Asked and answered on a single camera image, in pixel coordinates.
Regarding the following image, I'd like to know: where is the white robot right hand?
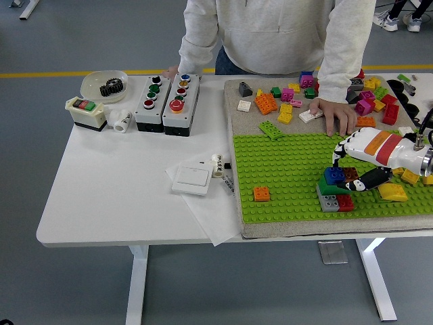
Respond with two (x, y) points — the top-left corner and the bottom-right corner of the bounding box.
(331, 127), (426, 192)

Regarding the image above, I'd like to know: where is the person's left hand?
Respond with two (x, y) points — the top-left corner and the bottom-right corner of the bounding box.
(309, 97), (359, 137)

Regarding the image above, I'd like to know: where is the person's right hand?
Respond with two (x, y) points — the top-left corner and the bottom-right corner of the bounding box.
(161, 65), (180, 81)

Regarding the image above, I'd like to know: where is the magenta toy brick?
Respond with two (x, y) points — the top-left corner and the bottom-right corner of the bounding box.
(354, 98), (376, 116)

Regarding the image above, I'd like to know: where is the red long toy brick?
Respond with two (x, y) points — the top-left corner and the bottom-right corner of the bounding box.
(382, 104), (401, 125)

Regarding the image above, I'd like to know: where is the yellow curved brick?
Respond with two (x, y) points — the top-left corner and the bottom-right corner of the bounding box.
(378, 182), (408, 203)

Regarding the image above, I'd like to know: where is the orange wide toy brick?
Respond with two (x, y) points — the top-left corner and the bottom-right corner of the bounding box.
(253, 93), (279, 116)

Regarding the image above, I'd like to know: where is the green long toy brick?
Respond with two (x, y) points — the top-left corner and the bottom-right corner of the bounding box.
(317, 178), (352, 197)

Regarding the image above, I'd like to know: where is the grey toy brick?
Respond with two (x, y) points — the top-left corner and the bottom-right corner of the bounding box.
(316, 185), (340, 213)

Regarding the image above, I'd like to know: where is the orange square toy brick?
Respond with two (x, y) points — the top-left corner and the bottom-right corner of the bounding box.
(252, 186), (271, 203)

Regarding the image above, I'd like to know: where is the white double tile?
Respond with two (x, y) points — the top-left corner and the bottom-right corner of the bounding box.
(298, 108), (325, 124)

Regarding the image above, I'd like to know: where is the grey emergency-stop control box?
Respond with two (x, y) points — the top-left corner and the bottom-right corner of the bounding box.
(162, 72), (200, 137)

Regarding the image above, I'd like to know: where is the grey four-button control box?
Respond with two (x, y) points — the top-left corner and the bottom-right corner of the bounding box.
(134, 74), (172, 133)

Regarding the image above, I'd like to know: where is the green flat studded plate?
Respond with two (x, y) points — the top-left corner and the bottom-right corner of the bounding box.
(258, 121), (284, 142)

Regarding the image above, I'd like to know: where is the white pipe tee fitting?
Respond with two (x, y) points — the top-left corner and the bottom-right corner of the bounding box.
(107, 108), (133, 133)

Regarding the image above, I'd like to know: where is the white plastic bowl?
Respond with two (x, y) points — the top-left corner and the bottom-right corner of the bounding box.
(80, 70), (130, 104)

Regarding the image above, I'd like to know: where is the lime green studded baseplate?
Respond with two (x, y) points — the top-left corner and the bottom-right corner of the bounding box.
(231, 130), (433, 225)

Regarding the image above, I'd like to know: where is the person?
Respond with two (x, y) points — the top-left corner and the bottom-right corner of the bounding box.
(373, 0), (424, 33)
(161, 0), (377, 137)

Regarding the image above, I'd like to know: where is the silver floor plate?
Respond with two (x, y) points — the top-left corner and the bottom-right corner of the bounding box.
(317, 239), (349, 265)

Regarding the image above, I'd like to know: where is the printed label strip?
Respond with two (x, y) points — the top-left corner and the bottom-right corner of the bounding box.
(220, 172), (237, 199)

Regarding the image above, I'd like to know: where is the white table leg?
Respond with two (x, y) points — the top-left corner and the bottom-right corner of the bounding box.
(355, 238), (398, 322)
(124, 245), (150, 325)

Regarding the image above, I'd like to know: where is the white table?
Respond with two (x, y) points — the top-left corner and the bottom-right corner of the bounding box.
(35, 72), (433, 325)

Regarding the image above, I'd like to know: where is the white paper sheet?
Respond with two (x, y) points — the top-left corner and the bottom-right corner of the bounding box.
(164, 148), (242, 247)

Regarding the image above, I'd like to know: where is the white furniture foot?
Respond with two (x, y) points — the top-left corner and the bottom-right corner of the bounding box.
(9, 0), (41, 20)

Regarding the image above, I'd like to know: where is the cream red-green switch box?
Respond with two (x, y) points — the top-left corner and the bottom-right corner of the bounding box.
(64, 96), (108, 133)

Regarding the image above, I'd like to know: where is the white wall switch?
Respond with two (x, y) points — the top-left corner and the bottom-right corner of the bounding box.
(171, 161), (212, 197)

